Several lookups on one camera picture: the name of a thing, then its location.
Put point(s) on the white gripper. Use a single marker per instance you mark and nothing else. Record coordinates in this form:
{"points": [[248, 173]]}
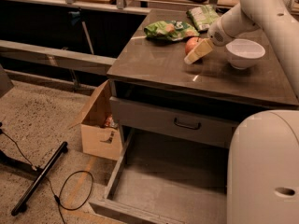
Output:
{"points": [[218, 34]]}

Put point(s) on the red apple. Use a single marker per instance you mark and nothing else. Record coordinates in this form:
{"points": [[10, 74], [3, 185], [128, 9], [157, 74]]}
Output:
{"points": [[192, 44]]}

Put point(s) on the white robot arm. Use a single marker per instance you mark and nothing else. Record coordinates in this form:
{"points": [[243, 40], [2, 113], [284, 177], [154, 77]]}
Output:
{"points": [[263, 164]]}

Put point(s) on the grey drawer cabinet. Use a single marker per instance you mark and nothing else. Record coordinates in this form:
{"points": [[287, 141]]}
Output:
{"points": [[154, 72]]}

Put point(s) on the grey open lower drawer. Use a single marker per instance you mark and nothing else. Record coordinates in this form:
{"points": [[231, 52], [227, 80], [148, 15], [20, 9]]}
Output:
{"points": [[159, 179]]}

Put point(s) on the green snack bag rear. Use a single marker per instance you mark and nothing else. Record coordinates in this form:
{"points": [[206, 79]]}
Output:
{"points": [[202, 17]]}

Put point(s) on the green snack bag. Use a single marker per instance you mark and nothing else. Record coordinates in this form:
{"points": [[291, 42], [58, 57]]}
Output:
{"points": [[202, 17], [170, 30]]}

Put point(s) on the white ceramic bowl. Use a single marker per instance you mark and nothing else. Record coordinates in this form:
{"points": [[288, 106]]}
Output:
{"points": [[243, 53]]}

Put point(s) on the green snack bag front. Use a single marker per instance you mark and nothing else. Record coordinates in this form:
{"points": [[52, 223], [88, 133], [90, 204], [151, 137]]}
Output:
{"points": [[170, 30]]}

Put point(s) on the red snack packet in box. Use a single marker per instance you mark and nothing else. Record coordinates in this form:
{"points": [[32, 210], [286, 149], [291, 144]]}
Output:
{"points": [[110, 123]]}

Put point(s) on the cardboard box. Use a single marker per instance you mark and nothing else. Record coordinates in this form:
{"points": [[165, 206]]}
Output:
{"points": [[96, 139]]}

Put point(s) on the black stand leg bar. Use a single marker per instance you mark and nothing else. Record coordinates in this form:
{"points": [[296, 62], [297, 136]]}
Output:
{"points": [[21, 205]]}

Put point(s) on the grey upper drawer with handle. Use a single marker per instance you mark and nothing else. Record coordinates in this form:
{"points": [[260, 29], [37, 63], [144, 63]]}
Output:
{"points": [[172, 122]]}

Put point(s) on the grey metal rail beam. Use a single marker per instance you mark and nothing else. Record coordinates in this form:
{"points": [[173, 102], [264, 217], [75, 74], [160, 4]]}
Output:
{"points": [[62, 58]]}

